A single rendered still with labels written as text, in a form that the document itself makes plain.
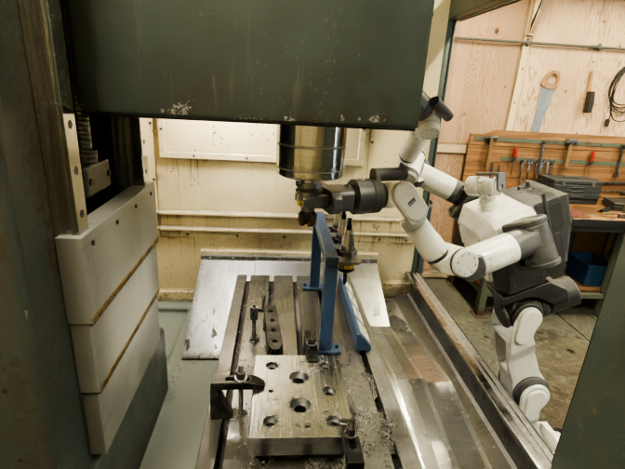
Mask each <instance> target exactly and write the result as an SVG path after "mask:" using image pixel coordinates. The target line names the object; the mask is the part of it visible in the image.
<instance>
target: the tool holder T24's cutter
mask: <svg viewBox="0 0 625 469"><path fill-rule="evenodd" d="M298 223H299V225H301V226H304V225H305V224H306V225H307V226H308V227H312V226H313V225H314V224H315V225H316V223H317V213H316V212H315V211H312V212H306V211H302V210H301V211H300V212H299V215H298Z"/></svg>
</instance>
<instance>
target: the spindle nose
mask: <svg viewBox="0 0 625 469"><path fill-rule="evenodd" d="M347 134H348V129H347V128H345V127H308V126H290V125H277V126H276V141H277V143H276V162H275V164H276V172H277V173H278V174H279V175H280V176H282V177H285V178H288V179H292V180H298V181H334V180H338V179H340V178H341V177H342V176H343V169H345V157H346V145H347Z"/></svg>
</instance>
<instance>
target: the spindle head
mask: <svg viewBox="0 0 625 469"><path fill-rule="evenodd" d="M67 2H68V9H69V18H70V25H71V33H72V40H73V55H74V63H75V70H76V78H77V85H78V93H79V101H80V107H81V109H82V110H83V111H84V112H82V114H83V115H102V116H121V117H139V118H158V119H177V120H195V121H214V122H234V123H252V124H271V125H290V126H308V127H345V128H363V129H382V130H401V131H415V128H417V127H418V125H419V117H420V113H419V112H420V105H421V98H422V90H423V84H424V76H425V70H426V62H427V56H428V48H429V42H430V35H431V28H432V17H433V8H434V0H67Z"/></svg>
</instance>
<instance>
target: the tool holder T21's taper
mask: <svg viewBox="0 0 625 469"><path fill-rule="evenodd" d="M340 250H341V251H343V252H354V239H353V228H352V229H351V230H347V229H346V228H345V230H344V234H343V238H342V242H341V246H340Z"/></svg>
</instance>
